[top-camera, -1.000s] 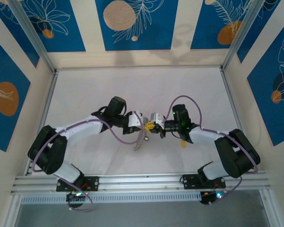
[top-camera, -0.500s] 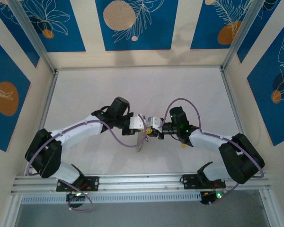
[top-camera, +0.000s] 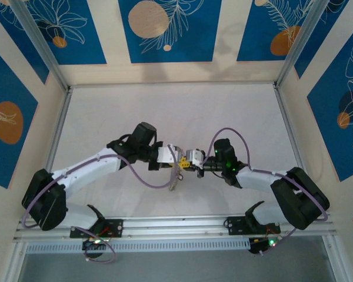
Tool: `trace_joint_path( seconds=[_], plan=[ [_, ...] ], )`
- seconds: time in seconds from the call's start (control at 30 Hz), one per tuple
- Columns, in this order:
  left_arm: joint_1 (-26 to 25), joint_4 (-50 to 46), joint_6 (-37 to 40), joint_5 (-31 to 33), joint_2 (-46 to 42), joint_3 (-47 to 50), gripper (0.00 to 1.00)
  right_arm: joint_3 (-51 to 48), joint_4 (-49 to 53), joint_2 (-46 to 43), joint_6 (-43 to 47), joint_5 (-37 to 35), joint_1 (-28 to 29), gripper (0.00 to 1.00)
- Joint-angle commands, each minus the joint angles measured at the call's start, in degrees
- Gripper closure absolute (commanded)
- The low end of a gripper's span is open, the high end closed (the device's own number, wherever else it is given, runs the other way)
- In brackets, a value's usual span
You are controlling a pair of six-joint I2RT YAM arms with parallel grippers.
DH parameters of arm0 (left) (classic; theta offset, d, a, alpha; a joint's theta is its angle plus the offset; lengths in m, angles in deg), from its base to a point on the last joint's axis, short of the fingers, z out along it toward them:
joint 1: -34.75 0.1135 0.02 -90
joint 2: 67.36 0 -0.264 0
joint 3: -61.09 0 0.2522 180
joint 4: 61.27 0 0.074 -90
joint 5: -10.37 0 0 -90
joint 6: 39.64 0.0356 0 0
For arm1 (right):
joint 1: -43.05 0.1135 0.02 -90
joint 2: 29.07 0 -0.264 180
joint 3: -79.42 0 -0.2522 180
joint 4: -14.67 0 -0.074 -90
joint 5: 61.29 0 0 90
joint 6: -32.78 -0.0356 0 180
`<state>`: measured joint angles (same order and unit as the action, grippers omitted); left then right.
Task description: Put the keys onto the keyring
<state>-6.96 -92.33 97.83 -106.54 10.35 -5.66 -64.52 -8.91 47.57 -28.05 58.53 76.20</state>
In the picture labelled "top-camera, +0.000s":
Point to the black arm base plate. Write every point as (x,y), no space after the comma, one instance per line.
(114,227)
(235,224)

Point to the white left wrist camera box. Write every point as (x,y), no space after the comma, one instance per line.
(166,154)

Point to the black controller board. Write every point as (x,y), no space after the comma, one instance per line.
(261,246)
(94,243)

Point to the wide aluminium frame rail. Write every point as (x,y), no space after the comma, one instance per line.
(176,226)

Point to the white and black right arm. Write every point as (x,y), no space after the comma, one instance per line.
(259,179)

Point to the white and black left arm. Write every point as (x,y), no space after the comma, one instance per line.
(85,170)

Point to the aluminium frame post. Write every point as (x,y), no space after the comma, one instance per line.
(300,44)
(16,261)
(333,258)
(38,44)

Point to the thin grey strip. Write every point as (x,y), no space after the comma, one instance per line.
(173,183)

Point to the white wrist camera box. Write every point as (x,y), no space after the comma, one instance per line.
(166,154)
(194,157)

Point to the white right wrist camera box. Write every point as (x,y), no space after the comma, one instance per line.
(194,157)

